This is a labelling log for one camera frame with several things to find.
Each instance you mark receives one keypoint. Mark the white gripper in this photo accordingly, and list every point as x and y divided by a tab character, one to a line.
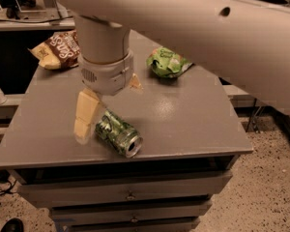
107	76

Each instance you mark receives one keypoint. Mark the green soda can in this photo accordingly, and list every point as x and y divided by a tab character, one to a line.
120	135

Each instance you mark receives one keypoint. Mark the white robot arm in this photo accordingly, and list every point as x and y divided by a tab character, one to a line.
245	42

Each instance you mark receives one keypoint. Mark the green snack bag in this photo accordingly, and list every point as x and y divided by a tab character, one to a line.
167	64

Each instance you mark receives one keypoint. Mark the brown chips bag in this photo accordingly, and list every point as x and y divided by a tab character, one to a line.
60	51

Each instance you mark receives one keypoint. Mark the grey drawer cabinet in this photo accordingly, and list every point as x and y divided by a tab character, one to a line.
153	160

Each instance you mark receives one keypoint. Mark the top drawer knob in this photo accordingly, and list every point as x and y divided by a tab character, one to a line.
130	196

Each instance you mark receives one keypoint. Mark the drawer knob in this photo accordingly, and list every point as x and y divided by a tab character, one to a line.
130	196
134	219

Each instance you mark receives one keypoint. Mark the black shoe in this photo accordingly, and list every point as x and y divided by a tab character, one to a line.
13	225

